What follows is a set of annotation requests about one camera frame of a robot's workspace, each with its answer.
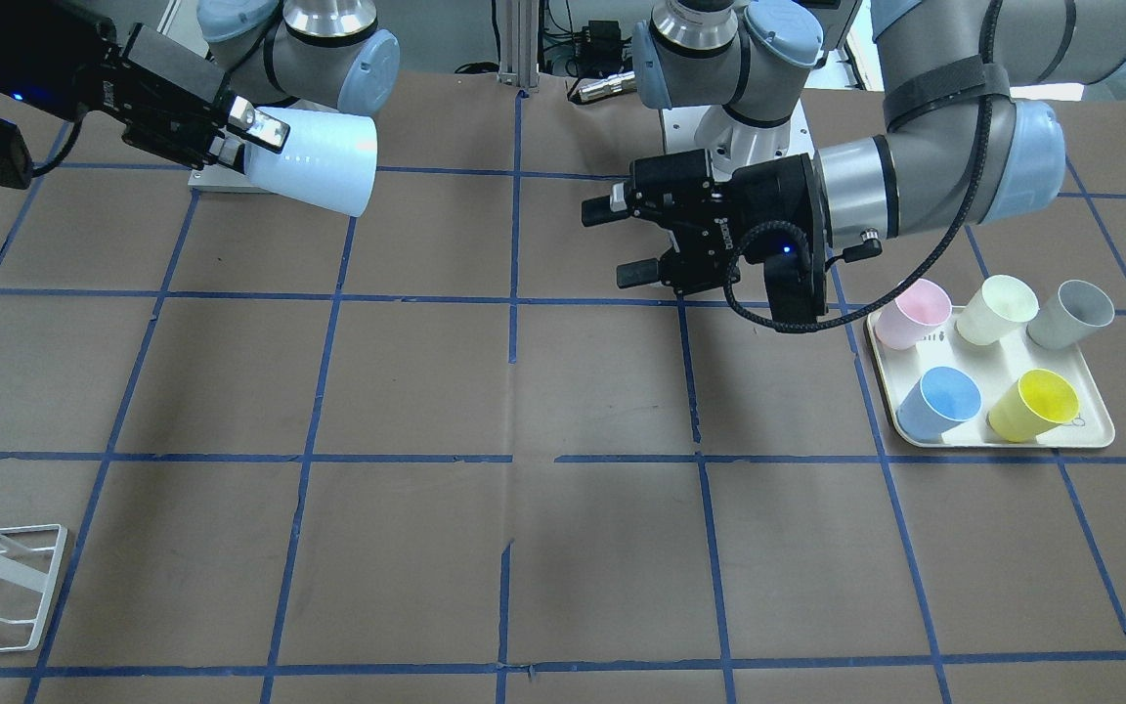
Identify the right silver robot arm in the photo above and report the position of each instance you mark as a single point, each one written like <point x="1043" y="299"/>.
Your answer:
<point x="66" y="60"/>

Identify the pink ikea cup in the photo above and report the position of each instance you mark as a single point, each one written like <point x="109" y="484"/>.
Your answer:
<point x="916" y="313"/>

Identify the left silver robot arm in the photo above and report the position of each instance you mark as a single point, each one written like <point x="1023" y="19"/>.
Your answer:
<point x="956" y="141"/>

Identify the cream serving tray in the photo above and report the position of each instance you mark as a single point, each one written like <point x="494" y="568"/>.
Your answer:
<point x="993" y="369"/>

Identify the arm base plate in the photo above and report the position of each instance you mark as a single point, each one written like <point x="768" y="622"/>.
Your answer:
<point x="730" y="144"/>

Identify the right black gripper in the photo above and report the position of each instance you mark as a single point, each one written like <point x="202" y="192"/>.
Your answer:
<point x="55" y="61"/>

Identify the light blue ikea cup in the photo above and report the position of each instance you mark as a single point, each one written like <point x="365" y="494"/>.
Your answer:
<point x="328" y="160"/>

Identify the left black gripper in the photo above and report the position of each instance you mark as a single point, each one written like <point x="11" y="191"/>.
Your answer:
<point x="766" y="194"/>

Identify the grey ikea cup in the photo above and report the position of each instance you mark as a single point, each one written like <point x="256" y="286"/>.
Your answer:
<point x="1075" y="311"/>

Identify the yellow ikea cup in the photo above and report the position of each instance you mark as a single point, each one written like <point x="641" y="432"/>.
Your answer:
<point x="1038" y="401"/>

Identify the cream ikea cup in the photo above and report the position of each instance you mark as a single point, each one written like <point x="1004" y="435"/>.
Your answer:
<point x="1001" y="305"/>

